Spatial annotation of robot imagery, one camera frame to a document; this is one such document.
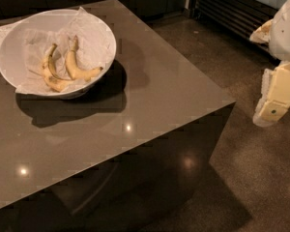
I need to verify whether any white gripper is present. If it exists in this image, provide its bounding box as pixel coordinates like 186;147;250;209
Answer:
249;0;290;127

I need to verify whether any yellow banana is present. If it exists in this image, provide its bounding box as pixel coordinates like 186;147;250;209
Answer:
65;37;103;81
42;43;73;92

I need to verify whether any dark slatted cabinet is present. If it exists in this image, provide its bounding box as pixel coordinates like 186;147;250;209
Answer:
189;0;277;40

